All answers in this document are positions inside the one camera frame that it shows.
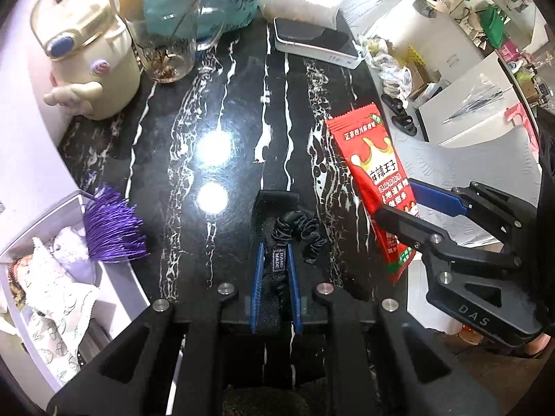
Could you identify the purple tassel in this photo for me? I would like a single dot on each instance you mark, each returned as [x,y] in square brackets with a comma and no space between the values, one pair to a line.
[112,229]

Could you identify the glass cup with stirrer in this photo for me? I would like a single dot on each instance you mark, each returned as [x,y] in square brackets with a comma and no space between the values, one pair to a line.
[169,56]

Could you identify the white covered chair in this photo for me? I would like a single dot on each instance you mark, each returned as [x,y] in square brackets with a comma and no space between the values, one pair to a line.
[377,8]

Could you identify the white gift box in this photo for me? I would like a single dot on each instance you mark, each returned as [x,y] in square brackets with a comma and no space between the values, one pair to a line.
[121,286]

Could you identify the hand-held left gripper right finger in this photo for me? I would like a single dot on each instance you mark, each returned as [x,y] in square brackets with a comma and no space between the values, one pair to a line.
[295,290]

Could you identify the pile of plastic bags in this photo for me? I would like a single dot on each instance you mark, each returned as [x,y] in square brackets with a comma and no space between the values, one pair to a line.
[390,69]

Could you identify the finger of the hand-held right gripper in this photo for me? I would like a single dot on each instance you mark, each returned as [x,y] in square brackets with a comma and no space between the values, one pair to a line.
[403,227]
[438,201]

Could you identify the red snack packet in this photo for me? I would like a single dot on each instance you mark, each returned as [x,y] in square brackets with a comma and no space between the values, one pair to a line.
[373,160]

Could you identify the white electronic device black top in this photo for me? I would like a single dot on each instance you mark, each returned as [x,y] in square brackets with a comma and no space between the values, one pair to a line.
[312,34]

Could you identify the pink plastic stool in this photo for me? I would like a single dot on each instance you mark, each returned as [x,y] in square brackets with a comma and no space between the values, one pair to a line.
[518,115]

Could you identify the white translucent plastic bag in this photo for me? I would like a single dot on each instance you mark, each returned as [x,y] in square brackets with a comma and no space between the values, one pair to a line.
[299,4]

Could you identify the black fabric scrunchie band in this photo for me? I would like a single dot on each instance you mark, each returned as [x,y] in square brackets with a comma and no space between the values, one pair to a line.
[299,229]

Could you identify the white low table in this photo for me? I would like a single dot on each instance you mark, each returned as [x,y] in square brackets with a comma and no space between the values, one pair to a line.
[472,108]

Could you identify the black slipper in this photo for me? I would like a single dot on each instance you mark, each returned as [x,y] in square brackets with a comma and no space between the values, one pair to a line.
[392,104]
[405,122]

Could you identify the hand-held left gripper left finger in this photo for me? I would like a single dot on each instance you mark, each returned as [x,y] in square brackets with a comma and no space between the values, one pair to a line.
[259,286]

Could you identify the brown patterned packet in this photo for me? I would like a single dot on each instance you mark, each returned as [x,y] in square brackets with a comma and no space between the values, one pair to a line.
[15,277]

